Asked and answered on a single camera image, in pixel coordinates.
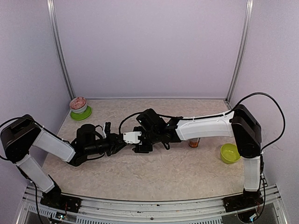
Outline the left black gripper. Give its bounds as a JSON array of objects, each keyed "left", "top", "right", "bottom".
[{"left": 85, "top": 132, "right": 125, "bottom": 156}]

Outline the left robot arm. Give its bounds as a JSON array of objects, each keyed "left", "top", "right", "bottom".
[{"left": 0, "top": 114, "right": 140, "bottom": 208}]

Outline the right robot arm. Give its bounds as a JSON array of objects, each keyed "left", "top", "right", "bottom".
[{"left": 123, "top": 101, "right": 282, "bottom": 207}]

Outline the orange pill bottle grey cap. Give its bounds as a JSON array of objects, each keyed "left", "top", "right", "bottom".
[{"left": 189, "top": 138, "right": 200, "bottom": 148}]

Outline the lime green plate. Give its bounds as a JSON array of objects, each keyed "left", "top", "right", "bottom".
[{"left": 70, "top": 106, "right": 92, "bottom": 121}]

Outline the red patterned white bowl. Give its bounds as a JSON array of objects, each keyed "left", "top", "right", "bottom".
[{"left": 69, "top": 97, "right": 87, "bottom": 114}]

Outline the lime green bowl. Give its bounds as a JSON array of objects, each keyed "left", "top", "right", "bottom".
[{"left": 220, "top": 143, "right": 241, "bottom": 164}]

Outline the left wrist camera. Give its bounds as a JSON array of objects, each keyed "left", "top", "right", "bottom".
[{"left": 102, "top": 122, "right": 111, "bottom": 138}]

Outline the front aluminium rail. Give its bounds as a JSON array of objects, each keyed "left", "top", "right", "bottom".
[{"left": 16, "top": 184, "right": 288, "bottom": 224}]

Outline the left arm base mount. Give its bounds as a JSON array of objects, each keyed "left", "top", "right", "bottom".
[{"left": 40, "top": 186, "right": 81, "bottom": 213}]

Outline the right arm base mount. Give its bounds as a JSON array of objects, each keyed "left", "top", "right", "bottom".
[{"left": 223, "top": 190, "right": 263, "bottom": 212}]

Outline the left aluminium frame post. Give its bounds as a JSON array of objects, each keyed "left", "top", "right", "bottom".
[{"left": 47, "top": 0, "right": 75, "bottom": 99}]

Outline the aluminium frame post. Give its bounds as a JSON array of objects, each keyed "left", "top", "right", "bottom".
[
  {"left": 47, "top": 0, "right": 75, "bottom": 99},
  {"left": 225, "top": 0, "right": 254, "bottom": 105}
]

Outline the right aluminium frame post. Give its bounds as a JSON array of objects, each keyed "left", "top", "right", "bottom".
[{"left": 225, "top": 0, "right": 254, "bottom": 105}]

